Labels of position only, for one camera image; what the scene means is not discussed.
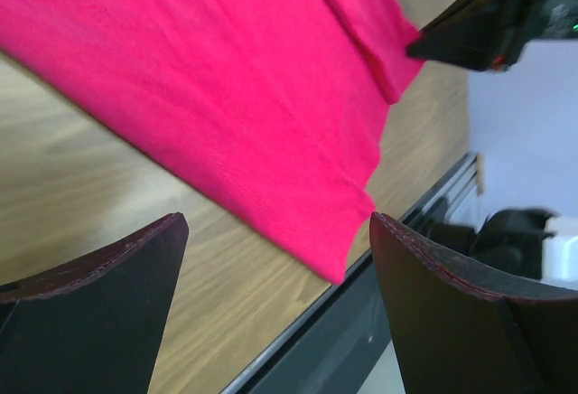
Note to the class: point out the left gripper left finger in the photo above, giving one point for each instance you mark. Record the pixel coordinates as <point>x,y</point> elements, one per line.
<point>94,324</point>

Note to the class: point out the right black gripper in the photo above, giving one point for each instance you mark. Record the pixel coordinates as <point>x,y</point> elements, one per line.
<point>482,35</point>

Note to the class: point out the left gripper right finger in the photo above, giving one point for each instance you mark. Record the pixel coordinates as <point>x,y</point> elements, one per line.
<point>460,326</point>

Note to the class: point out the red polo t shirt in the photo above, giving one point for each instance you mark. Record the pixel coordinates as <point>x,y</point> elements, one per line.
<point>274,109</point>

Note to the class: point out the right aluminium frame rail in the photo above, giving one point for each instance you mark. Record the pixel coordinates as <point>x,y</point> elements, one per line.
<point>453,199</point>

